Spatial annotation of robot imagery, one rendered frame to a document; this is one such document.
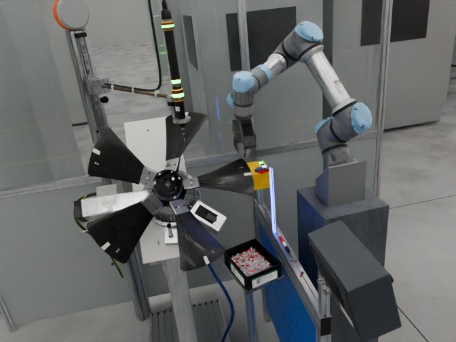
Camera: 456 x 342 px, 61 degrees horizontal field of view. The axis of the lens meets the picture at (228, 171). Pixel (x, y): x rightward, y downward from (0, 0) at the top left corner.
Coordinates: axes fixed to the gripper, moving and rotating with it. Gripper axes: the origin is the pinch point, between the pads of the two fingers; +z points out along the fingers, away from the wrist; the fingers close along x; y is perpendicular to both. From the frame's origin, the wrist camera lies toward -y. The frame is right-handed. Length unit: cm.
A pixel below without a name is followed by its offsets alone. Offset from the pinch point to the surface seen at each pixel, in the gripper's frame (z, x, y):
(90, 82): -12, 63, 58
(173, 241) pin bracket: 32.7, 33.8, -10.2
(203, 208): 23.2, 18.8, -2.9
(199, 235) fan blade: 23.0, 22.5, -17.8
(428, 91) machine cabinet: 165, -311, 281
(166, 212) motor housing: 23.6, 34.9, -1.1
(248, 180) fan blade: 9.8, -0.6, -4.0
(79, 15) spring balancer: -38, 63, 75
